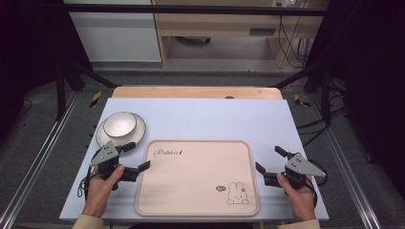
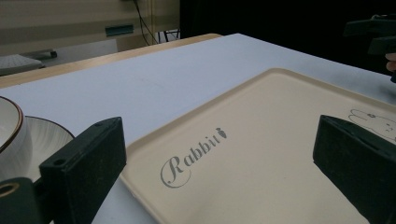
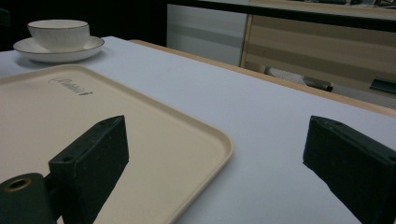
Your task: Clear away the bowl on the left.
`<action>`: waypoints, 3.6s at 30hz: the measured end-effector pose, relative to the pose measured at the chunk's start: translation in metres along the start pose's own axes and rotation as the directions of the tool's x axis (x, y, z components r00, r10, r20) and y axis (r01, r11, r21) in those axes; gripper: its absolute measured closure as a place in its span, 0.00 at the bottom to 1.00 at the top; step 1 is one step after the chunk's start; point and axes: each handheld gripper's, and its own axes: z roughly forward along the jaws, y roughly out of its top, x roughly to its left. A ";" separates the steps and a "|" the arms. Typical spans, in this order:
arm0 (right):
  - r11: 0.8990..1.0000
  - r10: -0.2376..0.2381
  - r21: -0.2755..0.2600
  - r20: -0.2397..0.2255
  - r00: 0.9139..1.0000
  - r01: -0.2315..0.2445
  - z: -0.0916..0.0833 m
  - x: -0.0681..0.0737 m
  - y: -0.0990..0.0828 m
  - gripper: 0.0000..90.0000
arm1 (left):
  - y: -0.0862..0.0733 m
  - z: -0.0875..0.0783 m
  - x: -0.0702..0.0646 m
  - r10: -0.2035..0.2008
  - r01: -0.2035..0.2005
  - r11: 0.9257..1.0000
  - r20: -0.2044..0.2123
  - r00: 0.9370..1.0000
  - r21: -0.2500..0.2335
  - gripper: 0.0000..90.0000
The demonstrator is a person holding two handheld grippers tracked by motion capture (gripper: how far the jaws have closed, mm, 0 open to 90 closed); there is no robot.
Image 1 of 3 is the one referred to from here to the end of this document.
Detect person's left hand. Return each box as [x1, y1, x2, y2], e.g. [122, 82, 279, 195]
[81, 164, 126, 219]

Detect person's right hand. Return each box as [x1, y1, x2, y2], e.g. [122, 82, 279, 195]
[276, 173, 317, 223]

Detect white bowl with dark rim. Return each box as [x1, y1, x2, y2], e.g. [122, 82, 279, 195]
[102, 111, 138, 138]

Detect white power strip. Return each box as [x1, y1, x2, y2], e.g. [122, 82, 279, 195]
[270, 0, 299, 9]

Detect light wooden table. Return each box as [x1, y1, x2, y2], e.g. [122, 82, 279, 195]
[111, 85, 284, 100]

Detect black horizontal frame bar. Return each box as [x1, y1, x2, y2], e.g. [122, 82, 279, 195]
[60, 3, 330, 17]

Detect yellow black floor tape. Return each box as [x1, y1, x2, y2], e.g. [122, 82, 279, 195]
[293, 93, 312, 109]
[89, 91, 103, 109]

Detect black metal stand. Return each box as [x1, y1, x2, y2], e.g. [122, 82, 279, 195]
[270, 60, 332, 123]
[54, 58, 119, 122]

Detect white plate with dark rim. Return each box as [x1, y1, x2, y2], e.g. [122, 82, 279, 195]
[95, 112, 147, 149]

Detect wooden desk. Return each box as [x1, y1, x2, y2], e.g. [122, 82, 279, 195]
[151, 0, 330, 70]

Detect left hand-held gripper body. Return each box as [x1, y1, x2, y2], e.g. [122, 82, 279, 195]
[89, 140, 140, 191]

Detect black curtain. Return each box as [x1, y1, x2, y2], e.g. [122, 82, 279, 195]
[307, 0, 405, 198]
[0, 0, 94, 141]

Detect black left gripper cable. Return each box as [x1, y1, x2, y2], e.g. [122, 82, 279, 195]
[76, 148, 103, 200]

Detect black floor cables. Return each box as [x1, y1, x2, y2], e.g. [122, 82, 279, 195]
[295, 79, 348, 149]

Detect hanging black cables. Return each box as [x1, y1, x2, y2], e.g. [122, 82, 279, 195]
[277, 14, 313, 70]

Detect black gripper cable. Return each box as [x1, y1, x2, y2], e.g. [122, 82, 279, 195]
[304, 159, 329, 209]
[76, 148, 103, 200]

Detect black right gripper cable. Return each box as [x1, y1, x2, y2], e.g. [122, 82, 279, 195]
[304, 159, 329, 209]

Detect beige tray with rabbit print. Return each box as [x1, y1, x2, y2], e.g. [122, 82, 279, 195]
[135, 139, 261, 218]

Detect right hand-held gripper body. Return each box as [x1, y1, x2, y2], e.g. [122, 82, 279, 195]
[264, 152, 327, 191]

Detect aluminium floor rail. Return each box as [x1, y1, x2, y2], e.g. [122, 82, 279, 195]
[309, 94, 383, 229]
[0, 92, 80, 229]

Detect white cabinet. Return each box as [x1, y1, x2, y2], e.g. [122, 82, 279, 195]
[62, 0, 163, 64]

